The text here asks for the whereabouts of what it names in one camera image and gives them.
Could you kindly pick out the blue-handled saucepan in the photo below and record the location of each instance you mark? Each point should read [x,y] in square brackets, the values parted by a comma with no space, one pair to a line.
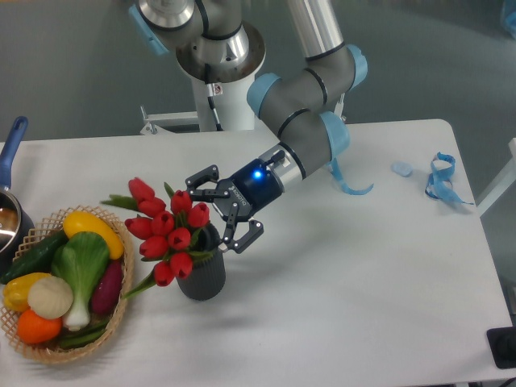
[15,222]

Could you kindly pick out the white metal frame right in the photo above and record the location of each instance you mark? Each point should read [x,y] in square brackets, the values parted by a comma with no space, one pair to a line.
[499,185]

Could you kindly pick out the black device table corner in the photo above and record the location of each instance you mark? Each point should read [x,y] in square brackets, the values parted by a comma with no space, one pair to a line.
[502,346]

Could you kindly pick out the yellow bell pepper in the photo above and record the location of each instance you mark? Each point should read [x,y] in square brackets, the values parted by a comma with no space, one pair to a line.
[15,293]

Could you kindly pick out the green pea pods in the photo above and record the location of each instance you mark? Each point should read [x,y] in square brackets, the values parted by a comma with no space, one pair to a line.
[83,337]

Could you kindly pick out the red tulip bouquet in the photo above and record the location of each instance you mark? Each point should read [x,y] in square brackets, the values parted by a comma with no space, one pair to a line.
[169,234]

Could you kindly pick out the white garlic bulb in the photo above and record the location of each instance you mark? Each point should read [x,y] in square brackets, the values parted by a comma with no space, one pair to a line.
[50,297]

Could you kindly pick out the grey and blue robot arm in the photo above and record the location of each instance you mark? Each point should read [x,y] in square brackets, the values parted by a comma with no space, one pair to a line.
[296,155]

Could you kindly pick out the green bok choy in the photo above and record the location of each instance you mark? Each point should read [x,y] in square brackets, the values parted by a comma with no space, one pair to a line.
[81,262]

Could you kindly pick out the woven wicker basket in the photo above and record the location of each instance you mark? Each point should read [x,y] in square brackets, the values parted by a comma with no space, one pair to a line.
[49,352]

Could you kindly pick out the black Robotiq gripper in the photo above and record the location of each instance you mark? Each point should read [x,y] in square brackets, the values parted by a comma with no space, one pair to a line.
[252,189]

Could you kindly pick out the green cucumber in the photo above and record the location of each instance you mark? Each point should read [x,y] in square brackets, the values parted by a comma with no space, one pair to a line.
[37,259]

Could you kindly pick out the dark grey ribbed vase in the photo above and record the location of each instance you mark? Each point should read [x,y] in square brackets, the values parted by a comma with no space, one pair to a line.
[207,278]

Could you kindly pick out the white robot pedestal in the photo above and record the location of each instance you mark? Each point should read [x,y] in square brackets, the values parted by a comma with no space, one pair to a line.
[221,54]

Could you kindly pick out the light blue small cap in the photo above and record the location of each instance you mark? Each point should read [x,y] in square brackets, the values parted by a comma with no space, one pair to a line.
[402,169]

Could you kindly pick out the blue ribbon strip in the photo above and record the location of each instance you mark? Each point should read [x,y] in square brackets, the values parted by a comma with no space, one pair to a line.
[337,175]

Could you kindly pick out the purple sweet potato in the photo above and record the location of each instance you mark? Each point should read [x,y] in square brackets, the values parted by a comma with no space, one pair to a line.
[106,294]

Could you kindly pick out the orange fruit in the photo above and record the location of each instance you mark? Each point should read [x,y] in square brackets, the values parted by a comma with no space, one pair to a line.
[33,329]

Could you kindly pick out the blue ribbon right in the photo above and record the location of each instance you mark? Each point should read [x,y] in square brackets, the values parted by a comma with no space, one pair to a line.
[439,183]

